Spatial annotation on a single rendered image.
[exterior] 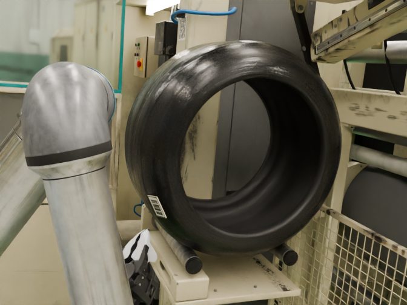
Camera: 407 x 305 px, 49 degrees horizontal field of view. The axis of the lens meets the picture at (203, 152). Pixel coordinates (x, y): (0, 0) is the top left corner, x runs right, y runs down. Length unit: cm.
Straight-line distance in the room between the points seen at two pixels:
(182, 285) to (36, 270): 85
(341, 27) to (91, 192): 99
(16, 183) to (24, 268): 114
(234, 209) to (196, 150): 23
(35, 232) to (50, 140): 125
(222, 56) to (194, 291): 59
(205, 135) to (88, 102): 88
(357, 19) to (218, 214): 71
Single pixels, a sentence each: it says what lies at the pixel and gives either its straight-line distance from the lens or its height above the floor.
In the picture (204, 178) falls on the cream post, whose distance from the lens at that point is 149.
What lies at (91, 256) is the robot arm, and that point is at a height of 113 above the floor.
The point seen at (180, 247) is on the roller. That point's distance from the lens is 121.
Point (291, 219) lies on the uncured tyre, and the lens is 122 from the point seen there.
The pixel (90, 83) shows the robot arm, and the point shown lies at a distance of 64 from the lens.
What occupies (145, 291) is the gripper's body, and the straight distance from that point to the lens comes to 98.
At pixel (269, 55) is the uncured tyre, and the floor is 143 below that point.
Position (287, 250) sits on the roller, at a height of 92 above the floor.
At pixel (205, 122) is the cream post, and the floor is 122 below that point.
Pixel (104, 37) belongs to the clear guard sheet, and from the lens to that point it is 175.
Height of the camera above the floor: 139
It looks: 11 degrees down
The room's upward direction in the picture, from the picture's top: 5 degrees clockwise
